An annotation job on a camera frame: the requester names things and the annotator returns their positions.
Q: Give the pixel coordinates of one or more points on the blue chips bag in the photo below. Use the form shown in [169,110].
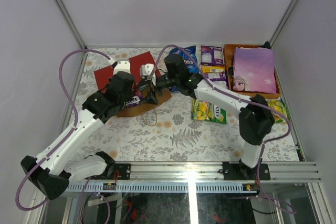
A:
[191,64]

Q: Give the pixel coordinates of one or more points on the aluminium front rail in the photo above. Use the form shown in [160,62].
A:
[280,172]

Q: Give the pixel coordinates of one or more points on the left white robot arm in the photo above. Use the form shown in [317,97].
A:
[50,170]

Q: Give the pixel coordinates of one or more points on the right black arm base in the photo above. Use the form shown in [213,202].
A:
[240,171]

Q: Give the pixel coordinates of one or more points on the purple Frozen cloth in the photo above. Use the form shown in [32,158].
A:
[254,70]

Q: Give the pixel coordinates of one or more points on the purple snack packet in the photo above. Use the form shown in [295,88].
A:
[212,56]

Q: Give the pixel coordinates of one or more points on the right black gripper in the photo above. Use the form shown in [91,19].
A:
[156,83]

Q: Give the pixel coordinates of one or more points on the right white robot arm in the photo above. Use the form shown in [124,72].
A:
[253,114]

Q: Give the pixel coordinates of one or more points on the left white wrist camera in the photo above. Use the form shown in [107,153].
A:
[121,66]

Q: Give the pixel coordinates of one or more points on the green yellow candy packet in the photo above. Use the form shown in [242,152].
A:
[280,107]

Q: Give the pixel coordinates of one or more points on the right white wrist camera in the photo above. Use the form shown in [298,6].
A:
[148,72]

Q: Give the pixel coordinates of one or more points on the yellow candy bar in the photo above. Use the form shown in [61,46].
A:
[213,69]

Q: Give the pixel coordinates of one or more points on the grey slotted cable duct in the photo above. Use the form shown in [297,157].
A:
[106,187]

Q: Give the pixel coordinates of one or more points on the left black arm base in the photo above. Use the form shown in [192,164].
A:
[117,171]

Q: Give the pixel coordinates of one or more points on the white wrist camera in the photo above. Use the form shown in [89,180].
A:
[121,66]
[148,72]

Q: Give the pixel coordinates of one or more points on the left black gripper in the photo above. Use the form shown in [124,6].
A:
[130,100]

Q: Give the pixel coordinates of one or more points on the purple Fox's packet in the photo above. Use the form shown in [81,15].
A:
[135,100]
[219,79]

